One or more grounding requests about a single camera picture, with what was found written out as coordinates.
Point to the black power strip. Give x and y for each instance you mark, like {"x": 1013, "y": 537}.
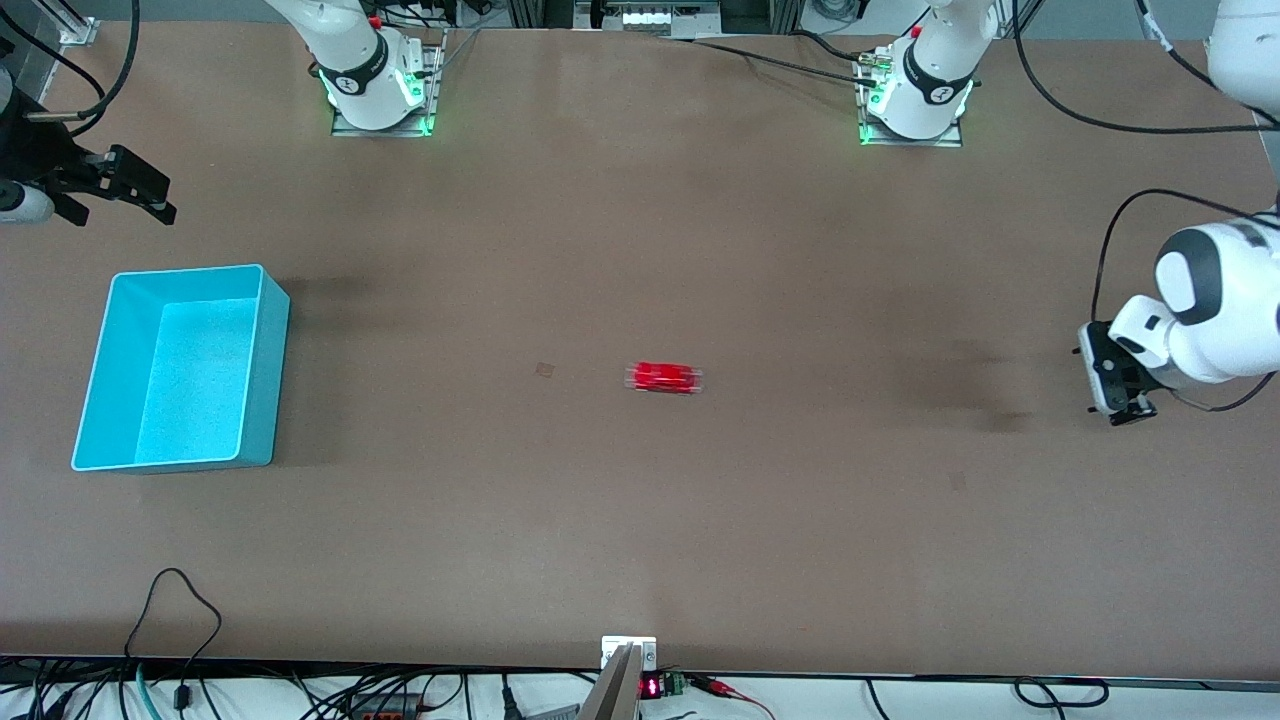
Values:
{"x": 385, "y": 708}

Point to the red digit display module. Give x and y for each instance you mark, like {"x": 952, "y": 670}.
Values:
{"x": 652, "y": 688}

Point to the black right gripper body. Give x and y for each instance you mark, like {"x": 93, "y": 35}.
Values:
{"x": 38, "y": 152}

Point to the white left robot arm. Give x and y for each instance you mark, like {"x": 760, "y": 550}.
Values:
{"x": 1230, "y": 340}

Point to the metal rack with lights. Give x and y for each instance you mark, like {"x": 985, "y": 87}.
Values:
{"x": 650, "y": 18}

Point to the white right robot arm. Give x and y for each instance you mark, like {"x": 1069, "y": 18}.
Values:
{"x": 350, "y": 60}

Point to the red beetle toy car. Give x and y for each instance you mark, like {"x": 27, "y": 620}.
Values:
{"x": 662, "y": 377}

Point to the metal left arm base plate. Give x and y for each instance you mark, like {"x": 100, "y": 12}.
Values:
{"x": 950, "y": 141}

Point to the aluminium frame profile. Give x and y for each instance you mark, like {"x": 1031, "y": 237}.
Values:
{"x": 70, "y": 25}

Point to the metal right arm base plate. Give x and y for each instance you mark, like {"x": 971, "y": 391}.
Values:
{"x": 433, "y": 60}

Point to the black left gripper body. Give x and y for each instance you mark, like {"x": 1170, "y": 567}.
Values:
{"x": 1124, "y": 381}

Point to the blue plastic box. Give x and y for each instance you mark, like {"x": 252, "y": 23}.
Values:
{"x": 190, "y": 380}

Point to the grey camera mount pole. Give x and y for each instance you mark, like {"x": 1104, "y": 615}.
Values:
{"x": 615, "y": 690}

